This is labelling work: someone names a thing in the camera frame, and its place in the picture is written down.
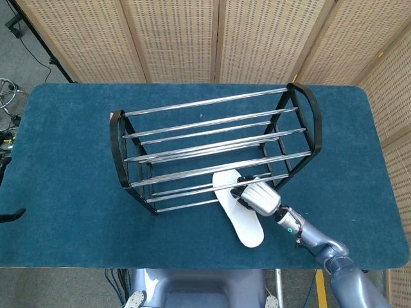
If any floor cable clutter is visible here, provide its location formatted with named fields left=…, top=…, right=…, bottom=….
left=0, top=112, right=21, bottom=180

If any woven wooden folding screen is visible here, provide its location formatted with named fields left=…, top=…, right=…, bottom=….
left=14, top=0, right=411, bottom=308

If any black floor cable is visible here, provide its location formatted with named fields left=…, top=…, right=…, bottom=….
left=17, top=35, right=53, bottom=85

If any black stand with caster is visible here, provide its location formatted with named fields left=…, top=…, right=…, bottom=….
left=6, top=0, right=76, bottom=83

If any cable bundle under table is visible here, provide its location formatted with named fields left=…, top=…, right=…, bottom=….
left=104, top=268, right=133, bottom=308

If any chrome stool base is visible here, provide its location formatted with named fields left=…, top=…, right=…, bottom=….
left=0, top=78, right=30, bottom=114

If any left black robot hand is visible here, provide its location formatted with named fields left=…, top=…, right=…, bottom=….
left=0, top=207, right=26, bottom=225

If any blue carpet mat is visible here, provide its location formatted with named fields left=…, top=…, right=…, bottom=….
left=0, top=82, right=411, bottom=270

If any white slipper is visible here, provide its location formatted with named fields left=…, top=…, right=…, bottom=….
left=212, top=171, right=265, bottom=248

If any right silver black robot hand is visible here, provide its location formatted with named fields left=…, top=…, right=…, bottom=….
left=230, top=175, right=282, bottom=216

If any blue-grey robot torso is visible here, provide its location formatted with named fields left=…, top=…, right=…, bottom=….
left=123, top=268, right=283, bottom=308

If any yellow floor tape strip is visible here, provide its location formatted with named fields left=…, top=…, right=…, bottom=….
left=315, top=269, right=329, bottom=308

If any black chrome shoe rack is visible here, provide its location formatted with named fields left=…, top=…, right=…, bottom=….
left=109, top=82, right=323, bottom=216

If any silver table leg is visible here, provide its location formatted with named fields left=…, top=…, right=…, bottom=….
left=274, top=268, right=283, bottom=308

